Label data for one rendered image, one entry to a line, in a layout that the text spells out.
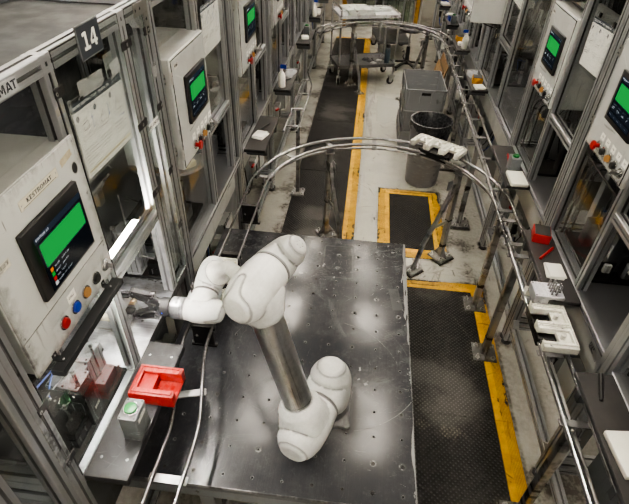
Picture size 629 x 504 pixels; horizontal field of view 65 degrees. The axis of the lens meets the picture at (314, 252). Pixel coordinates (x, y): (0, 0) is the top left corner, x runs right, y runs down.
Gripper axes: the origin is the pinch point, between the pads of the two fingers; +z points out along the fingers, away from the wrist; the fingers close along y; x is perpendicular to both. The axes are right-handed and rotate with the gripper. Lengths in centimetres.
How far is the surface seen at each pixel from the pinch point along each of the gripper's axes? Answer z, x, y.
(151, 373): -21.8, 27.7, -5.8
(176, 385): -30.9, 29.1, -9.2
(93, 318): -18, 42, 35
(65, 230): -17, 40, 64
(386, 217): -117, -223, -95
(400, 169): -131, -312, -95
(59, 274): -17, 47, 56
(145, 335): -10.9, 7.4, -9.6
